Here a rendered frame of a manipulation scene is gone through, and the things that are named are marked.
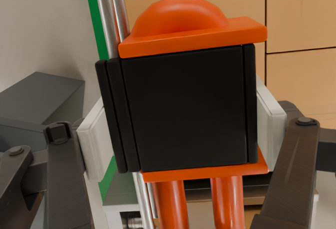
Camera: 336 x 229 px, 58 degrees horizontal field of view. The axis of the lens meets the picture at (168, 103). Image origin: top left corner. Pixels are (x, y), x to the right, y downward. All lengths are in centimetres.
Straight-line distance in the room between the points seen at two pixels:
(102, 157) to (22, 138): 70
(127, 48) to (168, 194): 10
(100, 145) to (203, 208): 12
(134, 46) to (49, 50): 143
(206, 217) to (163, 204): 5
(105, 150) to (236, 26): 9
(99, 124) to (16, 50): 150
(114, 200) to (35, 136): 39
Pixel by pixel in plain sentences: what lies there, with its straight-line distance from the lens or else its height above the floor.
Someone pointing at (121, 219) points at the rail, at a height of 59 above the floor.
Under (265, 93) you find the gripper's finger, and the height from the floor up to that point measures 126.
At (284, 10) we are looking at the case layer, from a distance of 91.
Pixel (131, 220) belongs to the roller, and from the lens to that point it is 121.
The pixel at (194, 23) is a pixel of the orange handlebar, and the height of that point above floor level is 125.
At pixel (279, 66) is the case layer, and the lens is 94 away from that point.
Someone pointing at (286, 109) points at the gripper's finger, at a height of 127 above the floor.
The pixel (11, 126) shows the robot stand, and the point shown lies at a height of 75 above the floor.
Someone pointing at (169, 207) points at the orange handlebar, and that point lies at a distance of 22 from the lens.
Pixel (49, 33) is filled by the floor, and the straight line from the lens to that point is 156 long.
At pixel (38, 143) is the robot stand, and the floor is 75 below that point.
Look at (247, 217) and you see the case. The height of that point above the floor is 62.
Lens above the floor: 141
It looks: 68 degrees down
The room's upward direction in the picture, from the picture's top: 172 degrees counter-clockwise
